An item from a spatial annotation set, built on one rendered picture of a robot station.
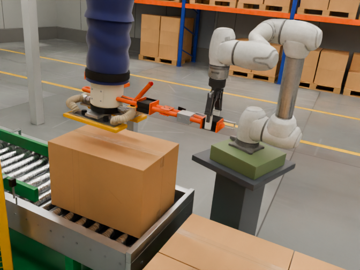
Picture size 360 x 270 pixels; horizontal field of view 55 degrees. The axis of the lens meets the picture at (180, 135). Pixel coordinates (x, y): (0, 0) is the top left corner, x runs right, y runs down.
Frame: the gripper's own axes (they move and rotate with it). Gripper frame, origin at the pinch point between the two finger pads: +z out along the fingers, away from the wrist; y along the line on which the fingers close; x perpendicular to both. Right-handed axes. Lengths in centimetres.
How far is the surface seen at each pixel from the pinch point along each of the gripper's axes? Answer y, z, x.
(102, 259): 35, 71, -34
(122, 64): 3, -19, -49
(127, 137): -11, 26, -54
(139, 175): 18.0, 29.4, -26.3
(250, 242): -12, 66, 26
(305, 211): -155, 120, 46
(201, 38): -823, 54, -363
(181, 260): 19, 66, 1
